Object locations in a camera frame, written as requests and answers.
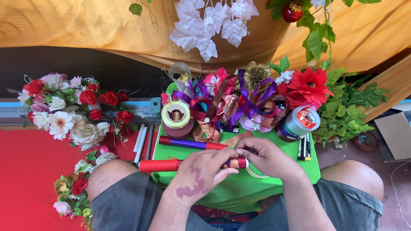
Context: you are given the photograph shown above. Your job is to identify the grey metal rail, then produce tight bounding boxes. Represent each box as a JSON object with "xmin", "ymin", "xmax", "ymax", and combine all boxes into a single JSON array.
[{"xmin": 0, "ymin": 97, "xmax": 162, "ymax": 126}]

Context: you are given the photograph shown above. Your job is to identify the white clear tape roll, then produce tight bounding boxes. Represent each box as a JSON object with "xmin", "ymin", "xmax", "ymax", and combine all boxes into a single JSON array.
[{"xmin": 245, "ymin": 164, "xmax": 270, "ymax": 179}]

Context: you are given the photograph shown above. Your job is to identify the green plastic tray table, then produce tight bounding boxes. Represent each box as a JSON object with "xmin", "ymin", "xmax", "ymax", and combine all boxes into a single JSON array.
[{"xmin": 152, "ymin": 82, "xmax": 321, "ymax": 214}]

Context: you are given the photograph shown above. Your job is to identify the green hanging leaf vine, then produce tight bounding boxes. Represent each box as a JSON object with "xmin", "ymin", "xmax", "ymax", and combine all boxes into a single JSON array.
[{"xmin": 266, "ymin": 0, "xmax": 383, "ymax": 72}]

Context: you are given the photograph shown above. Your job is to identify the silver ribbon roll red label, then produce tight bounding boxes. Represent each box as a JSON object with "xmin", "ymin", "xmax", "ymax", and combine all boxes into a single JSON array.
[{"xmin": 284, "ymin": 106, "xmax": 321, "ymax": 137}]

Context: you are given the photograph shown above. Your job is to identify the black and yellow utility knife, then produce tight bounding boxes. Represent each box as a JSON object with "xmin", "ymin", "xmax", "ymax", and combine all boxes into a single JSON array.
[{"xmin": 297, "ymin": 133, "xmax": 312, "ymax": 161}]

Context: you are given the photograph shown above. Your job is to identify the white hanging fabric leaves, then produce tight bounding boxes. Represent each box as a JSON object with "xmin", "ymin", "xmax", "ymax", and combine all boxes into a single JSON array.
[{"xmin": 169, "ymin": 0, "xmax": 259, "ymax": 63}]

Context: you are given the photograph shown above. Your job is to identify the dark purple ribbon roll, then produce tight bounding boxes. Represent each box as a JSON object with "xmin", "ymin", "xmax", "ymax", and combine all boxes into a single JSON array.
[{"xmin": 275, "ymin": 120, "xmax": 300, "ymax": 143}]

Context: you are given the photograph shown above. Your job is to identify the red carpet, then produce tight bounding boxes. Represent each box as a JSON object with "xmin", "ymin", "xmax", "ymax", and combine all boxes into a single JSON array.
[{"xmin": 0, "ymin": 126, "xmax": 158, "ymax": 231}]

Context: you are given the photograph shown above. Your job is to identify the red thread-wrapped stick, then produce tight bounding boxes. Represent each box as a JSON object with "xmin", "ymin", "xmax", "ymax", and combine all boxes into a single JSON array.
[{"xmin": 139, "ymin": 157, "xmax": 250, "ymax": 173}]

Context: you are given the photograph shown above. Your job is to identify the heap of ribbons and flowers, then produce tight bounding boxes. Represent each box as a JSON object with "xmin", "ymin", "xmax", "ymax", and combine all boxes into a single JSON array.
[{"xmin": 161, "ymin": 62, "xmax": 289, "ymax": 134}]

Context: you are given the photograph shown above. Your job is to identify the cardboard box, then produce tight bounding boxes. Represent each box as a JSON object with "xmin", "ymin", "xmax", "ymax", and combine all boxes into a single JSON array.
[{"xmin": 374, "ymin": 111, "xmax": 411, "ymax": 161}]

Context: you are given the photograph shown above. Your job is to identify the person's left hand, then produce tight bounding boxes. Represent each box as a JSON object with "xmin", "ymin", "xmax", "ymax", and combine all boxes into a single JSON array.
[{"xmin": 173, "ymin": 148, "xmax": 240, "ymax": 206}]

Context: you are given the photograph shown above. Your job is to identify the brown round bowl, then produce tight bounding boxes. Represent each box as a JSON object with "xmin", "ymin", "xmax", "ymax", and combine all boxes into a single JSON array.
[{"xmin": 351, "ymin": 130, "xmax": 380, "ymax": 153}]

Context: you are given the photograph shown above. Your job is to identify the thin white wire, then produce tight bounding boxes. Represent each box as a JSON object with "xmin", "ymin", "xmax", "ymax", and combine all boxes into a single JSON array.
[{"xmin": 390, "ymin": 160, "xmax": 411, "ymax": 220}]

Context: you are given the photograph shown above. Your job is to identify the small green leaf sprig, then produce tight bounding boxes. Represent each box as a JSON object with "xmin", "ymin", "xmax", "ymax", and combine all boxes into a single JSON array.
[{"xmin": 128, "ymin": 0, "xmax": 160, "ymax": 34}]

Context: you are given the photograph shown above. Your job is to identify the white plastic tube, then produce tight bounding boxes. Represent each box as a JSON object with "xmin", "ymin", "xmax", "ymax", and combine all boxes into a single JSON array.
[
  {"xmin": 134, "ymin": 126, "xmax": 149, "ymax": 164},
  {"xmin": 133, "ymin": 123, "xmax": 146, "ymax": 153}
]

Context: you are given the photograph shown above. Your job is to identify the grey metal tube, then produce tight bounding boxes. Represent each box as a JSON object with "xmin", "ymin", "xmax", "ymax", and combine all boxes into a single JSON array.
[{"xmin": 145, "ymin": 124, "xmax": 155, "ymax": 161}]

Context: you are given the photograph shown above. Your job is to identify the person's right hand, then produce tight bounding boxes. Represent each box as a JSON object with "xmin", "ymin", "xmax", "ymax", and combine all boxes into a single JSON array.
[{"xmin": 234, "ymin": 137, "xmax": 306, "ymax": 184}]

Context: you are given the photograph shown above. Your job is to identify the large white red flower garland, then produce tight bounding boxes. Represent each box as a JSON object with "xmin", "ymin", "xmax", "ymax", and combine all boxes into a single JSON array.
[{"xmin": 6, "ymin": 73, "xmax": 141, "ymax": 152}]

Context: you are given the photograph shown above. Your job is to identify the wooden plank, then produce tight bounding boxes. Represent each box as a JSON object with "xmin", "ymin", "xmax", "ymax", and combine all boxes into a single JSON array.
[{"xmin": 356, "ymin": 54, "xmax": 411, "ymax": 124}]

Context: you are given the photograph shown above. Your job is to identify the green artificial leaf garland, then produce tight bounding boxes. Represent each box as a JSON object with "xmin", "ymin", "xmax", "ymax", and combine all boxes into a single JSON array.
[{"xmin": 312, "ymin": 67, "xmax": 390, "ymax": 149}]

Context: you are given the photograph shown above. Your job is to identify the gold artificial flower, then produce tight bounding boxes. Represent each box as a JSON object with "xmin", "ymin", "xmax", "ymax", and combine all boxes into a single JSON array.
[{"xmin": 243, "ymin": 61, "xmax": 272, "ymax": 90}]

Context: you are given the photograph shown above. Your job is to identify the cream tape roll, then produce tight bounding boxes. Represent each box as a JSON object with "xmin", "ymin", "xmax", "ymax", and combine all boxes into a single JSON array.
[{"xmin": 161, "ymin": 101, "xmax": 191, "ymax": 130}]

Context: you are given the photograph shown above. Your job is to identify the brown ribbon roll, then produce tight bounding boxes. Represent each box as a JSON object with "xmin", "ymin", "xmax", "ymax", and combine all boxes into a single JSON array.
[{"xmin": 162, "ymin": 119, "xmax": 195, "ymax": 140}]

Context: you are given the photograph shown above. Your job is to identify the orange curtain cloth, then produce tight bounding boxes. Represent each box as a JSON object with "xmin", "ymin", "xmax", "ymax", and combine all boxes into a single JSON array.
[{"xmin": 0, "ymin": 0, "xmax": 411, "ymax": 75}]

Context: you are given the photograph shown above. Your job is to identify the small mixed flower garland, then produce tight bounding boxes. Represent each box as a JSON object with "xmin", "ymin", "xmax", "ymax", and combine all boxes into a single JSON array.
[{"xmin": 45, "ymin": 145, "xmax": 118, "ymax": 231}]

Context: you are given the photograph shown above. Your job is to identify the gold glitter ribbon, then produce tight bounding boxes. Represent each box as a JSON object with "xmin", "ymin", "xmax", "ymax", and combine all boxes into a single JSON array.
[{"xmin": 192, "ymin": 120, "xmax": 254, "ymax": 148}]

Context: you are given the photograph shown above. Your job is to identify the grey shorts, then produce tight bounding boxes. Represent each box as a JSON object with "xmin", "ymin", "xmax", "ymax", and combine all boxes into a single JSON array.
[{"xmin": 89, "ymin": 171, "xmax": 384, "ymax": 231}]

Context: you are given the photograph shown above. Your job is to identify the purple and red wrapped stick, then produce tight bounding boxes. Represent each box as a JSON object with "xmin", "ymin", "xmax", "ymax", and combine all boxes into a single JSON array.
[{"xmin": 158, "ymin": 135, "xmax": 229, "ymax": 151}]

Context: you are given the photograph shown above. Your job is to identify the red bauble ornament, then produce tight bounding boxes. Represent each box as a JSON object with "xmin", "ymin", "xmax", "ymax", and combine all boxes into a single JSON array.
[{"xmin": 281, "ymin": 1, "xmax": 304, "ymax": 24}]

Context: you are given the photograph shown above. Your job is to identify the red poinsettia artificial flower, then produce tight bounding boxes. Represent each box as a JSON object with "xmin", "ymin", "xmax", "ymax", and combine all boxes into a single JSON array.
[{"xmin": 276, "ymin": 67, "xmax": 334, "ymax": 111}]

